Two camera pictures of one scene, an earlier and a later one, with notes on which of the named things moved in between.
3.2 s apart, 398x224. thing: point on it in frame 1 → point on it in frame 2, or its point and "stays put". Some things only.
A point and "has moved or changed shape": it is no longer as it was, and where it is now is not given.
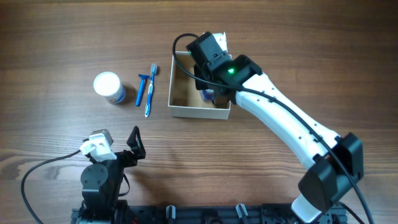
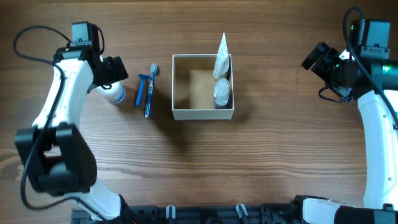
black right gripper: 199,76 → 339,90
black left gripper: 127,157 → 116,69
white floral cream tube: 221,39 has moved or changed shape
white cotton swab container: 109,84 stays put
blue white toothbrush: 153,71 stays put
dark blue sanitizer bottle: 207,94 has moved or changed shape
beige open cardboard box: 185,100 stays put
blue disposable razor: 143,78 stays put
